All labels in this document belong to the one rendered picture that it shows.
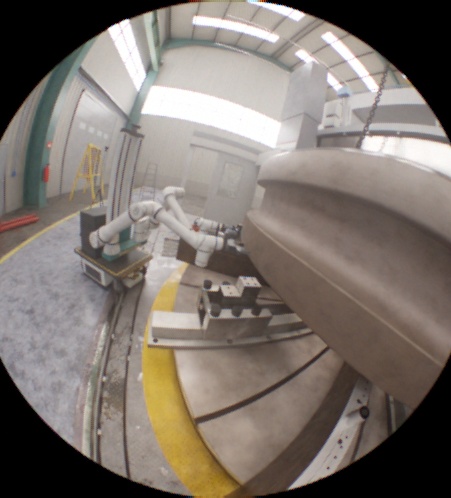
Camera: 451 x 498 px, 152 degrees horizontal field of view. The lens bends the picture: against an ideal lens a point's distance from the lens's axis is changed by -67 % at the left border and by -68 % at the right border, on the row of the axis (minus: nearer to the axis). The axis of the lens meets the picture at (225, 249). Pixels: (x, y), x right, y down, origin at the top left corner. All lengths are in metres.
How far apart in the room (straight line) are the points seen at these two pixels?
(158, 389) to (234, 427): 0.64
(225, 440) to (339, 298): 0.93
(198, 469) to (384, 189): 1.76
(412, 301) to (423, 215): 0.37
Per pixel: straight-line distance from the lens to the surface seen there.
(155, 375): 1.49
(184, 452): 1.37
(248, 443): 1.13
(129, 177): 2.06
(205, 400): 1.12
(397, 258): 0.90
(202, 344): 1.25
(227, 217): 5.12
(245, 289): 1.07
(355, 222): 0.94
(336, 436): 0.95
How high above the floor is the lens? 1.37
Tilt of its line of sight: 21 degrees down
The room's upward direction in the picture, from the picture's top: 16 degrees clockwise
